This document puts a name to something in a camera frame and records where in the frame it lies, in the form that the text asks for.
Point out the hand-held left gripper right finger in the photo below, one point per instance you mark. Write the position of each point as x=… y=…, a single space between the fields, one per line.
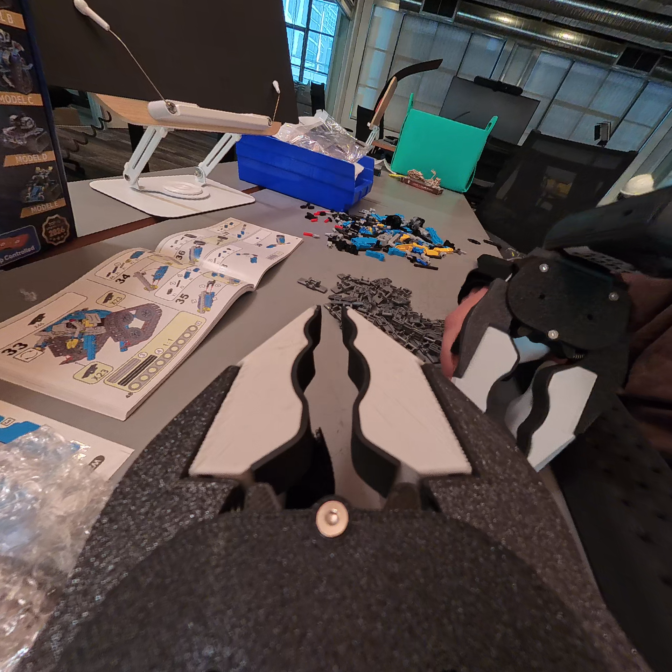
x=409 y=414

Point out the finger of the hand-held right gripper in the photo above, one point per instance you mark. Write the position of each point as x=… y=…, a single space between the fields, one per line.
x=488 y=357
x=567 y=409

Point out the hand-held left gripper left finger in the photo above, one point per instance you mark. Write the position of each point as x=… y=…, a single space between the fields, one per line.
x=252 y=414

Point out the pile of grey track pieces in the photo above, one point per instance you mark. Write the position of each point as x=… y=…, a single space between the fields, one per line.
x=388 y=315

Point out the single grey track link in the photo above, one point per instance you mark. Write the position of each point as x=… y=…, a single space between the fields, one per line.
x=313 y=284

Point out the grey desk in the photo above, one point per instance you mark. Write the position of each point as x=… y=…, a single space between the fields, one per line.
x=236 y=262

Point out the curved wooden desk lamp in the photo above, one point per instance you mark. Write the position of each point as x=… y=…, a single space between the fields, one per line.
x=391 y=89

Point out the person's right hand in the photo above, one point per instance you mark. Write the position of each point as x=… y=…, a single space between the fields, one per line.
x=455 y=325

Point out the heap of blue black bricks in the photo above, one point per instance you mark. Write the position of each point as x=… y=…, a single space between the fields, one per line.
x=393 y=236

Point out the building instruction booklet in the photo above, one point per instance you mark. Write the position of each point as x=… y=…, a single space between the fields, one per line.
x=131 y=315

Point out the blue sticker sheet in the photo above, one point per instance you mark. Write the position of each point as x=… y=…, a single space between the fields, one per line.
x=84 y=449

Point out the small wooden model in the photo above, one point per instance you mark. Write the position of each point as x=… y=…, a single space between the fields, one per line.
x=422 y=181

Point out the black monitor screen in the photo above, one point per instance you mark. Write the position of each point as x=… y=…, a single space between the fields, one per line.
x=488 y=110

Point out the white adjustable stand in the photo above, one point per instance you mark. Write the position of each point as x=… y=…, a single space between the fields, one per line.
x=173 y=189

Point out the blue plastic bin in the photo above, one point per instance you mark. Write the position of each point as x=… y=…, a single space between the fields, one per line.
x=299 y=168

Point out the clear plastic bags bundle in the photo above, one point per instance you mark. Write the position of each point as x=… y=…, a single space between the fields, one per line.
x=325 y=136

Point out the blue building set box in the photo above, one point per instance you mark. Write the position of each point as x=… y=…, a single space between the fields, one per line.
x=26 y=131

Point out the black panel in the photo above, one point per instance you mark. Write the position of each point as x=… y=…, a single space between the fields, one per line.
x=210 y=52

